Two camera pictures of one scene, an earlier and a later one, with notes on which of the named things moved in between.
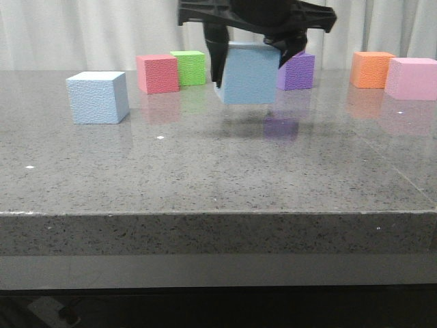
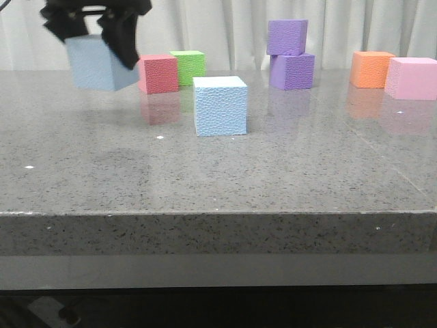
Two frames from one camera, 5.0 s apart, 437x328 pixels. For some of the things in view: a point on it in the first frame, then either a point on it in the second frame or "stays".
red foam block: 158,74 stays
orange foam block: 369,70 stays
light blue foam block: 98,97 -> 95,65
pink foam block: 412,78 stays
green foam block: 191,65 stays
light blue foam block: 250,73 -> 220,106
